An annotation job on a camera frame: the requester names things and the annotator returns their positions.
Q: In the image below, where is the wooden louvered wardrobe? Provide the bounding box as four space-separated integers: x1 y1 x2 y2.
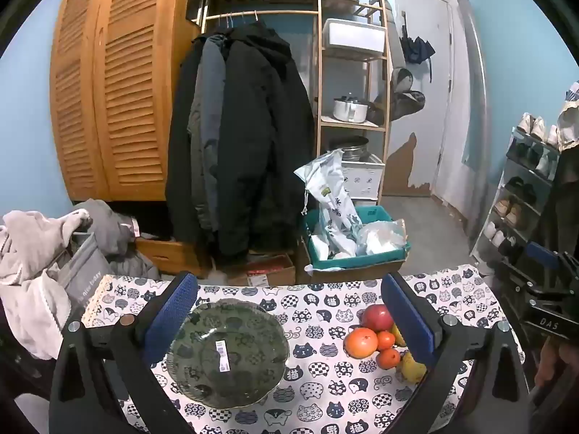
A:
49 0 195 203

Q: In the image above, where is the steel pot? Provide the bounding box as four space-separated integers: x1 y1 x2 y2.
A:
336 136 370 162

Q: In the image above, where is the clear plastic bag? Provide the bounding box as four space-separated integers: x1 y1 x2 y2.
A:
356 219 409 257

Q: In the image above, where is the red apple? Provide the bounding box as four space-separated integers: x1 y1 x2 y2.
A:
360 304 395 332

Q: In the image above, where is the wooden drawer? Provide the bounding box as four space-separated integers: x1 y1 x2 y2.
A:
135 237 212 277

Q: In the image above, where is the black coat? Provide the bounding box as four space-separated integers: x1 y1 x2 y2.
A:
165 22 316 264

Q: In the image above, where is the white patterned drawer box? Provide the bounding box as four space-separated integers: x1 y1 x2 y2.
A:
339 154 386 200

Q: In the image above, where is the yellow-green pear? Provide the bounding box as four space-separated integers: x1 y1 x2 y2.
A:
398 351 428 385

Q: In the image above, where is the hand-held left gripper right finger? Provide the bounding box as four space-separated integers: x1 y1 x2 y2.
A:
381 272 530 434

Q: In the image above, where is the grey hanging bag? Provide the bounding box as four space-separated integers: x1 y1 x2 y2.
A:
389 67 427 121

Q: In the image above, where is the cardboard box with red print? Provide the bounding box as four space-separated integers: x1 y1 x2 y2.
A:
225 253 298 287

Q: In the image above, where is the large orange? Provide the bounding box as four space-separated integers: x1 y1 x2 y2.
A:
343 327 379 359

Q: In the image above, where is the bamboo shelf rack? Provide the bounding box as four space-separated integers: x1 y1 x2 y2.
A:
192 0 393 202

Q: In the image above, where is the dark blue umbrella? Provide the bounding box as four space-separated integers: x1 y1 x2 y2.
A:
399 9 436 85

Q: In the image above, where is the grey jacket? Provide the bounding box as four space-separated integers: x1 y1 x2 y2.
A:
187 36 228 218

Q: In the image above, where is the grey pipe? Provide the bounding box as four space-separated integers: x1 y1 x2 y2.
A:
456 0 492 241

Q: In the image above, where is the grey laundry bag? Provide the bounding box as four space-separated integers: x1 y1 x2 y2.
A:
58 233 115 309

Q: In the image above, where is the white pot with lid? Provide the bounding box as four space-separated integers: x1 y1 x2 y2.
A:
333 94 377 124

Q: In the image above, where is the grey hoodie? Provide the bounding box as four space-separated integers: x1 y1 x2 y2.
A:
71 198 160 277

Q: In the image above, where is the person's right hand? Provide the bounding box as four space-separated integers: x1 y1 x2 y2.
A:
535 337 574 390

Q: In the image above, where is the white lace cloth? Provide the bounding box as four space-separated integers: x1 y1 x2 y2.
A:
555 80 579 151

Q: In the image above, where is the metal shoe rack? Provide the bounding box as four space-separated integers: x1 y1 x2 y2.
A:
469 124 562 273

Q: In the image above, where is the cat print tablecloth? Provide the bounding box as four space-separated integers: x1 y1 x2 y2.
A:
81 264 521 434

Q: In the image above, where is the group of shoes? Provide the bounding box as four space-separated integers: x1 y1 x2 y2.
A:
481 113 560 259

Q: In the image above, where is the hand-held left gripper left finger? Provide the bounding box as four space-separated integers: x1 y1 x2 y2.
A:
49 271 213 434

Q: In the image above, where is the green patterned glass plate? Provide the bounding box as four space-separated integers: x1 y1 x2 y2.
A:
165 298 290 410

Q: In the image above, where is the printed plastic bag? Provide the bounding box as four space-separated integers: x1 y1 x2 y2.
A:
294 149 363 259

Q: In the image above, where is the pale grey door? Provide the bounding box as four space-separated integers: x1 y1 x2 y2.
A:
392 0 454 198

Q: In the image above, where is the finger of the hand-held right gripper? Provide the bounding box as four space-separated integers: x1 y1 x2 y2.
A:
498 259 550 303
525 242 562 273

